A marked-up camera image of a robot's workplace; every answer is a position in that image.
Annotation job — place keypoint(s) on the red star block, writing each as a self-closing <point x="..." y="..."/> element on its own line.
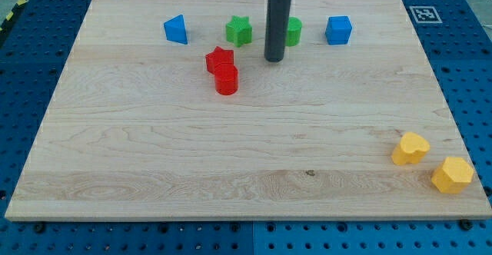
<point x="217" y="57"/>

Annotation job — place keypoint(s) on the blue triangle block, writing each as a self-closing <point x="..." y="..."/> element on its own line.
<point x="175" y="30"/>

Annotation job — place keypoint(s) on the yellow hexagon block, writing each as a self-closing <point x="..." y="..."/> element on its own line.
<point x="453" y="175"/>

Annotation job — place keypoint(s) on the blue cube block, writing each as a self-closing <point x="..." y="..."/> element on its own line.
<point x="338" y="30"/>

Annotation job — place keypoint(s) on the green rounded block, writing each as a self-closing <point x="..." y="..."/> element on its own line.
<point x="293" y="35"/>

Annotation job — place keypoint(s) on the green star block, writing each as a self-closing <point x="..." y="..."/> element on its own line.
<point x="239" y="31"/>

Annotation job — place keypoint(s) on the light wooden board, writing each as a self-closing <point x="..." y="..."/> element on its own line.
<point x="135" y="130"/>

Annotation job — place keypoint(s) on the white fiducial marker tag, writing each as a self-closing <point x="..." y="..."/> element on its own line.
<point x="424" y="14"/>

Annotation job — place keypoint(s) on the yellow heart block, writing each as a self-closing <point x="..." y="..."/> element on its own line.
<point x="411" y="149"/>

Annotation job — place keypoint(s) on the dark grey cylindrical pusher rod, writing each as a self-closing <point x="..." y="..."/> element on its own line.
<point x="278" y="13"/>

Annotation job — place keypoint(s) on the red cylinder block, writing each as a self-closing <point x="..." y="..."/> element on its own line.
<point x="226" y="79"/>

